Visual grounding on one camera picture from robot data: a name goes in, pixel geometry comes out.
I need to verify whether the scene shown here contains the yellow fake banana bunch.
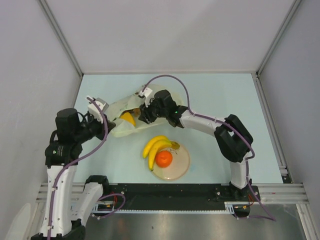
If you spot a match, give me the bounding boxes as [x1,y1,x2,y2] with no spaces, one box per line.
[142,135,180,172]

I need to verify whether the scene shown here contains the orange fake fruit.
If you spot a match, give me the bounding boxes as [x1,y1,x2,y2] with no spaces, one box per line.
[155,150,173,168]

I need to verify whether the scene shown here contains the yellow fake bell pepper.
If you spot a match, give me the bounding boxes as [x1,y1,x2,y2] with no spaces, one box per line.
[119,112,136,126]

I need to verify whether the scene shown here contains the pale green plastic bag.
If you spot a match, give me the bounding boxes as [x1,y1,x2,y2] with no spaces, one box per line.
[105,87,167,138]

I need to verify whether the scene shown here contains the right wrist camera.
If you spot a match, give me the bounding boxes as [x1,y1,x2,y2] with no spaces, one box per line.
[138,87,154,107]

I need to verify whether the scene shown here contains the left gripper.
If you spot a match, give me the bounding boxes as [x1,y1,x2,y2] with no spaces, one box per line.
[74,111,116,143]

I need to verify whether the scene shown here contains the purple cable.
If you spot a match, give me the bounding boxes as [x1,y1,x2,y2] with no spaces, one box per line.
[46,96,126,238]
[142,74,277,222]

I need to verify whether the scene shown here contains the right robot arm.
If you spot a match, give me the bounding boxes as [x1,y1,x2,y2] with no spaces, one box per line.
[138,87,255,201]

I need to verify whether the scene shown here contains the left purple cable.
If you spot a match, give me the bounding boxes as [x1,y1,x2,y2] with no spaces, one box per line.
[46,96,126,238]

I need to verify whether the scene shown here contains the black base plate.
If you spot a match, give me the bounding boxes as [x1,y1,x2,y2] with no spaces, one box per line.
[81,182,262,217]

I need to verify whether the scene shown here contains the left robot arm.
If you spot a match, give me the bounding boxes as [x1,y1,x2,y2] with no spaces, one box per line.
[32,104,115,240]

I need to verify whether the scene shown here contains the white cable duct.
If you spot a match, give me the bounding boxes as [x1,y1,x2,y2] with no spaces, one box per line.
[72,202,237,214]

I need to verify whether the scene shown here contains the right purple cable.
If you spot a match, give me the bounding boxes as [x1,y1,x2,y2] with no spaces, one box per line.
[142,74,277,222]

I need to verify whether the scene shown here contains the fake dark grapes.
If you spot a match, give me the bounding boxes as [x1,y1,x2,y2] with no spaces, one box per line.
[125,108,141,118]

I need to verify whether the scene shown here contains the pink ceramic plate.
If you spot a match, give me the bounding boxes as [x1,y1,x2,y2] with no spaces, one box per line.
[151,143,191,181]

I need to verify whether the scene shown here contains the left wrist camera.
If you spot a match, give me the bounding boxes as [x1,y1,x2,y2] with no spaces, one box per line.
[87,95,109,123]

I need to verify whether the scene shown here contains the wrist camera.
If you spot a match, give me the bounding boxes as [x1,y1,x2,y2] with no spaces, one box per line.
[138,87,154,107]
[87,95,109,123]

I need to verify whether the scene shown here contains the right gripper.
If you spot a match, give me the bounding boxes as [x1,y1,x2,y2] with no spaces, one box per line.
[138,97,168,125]

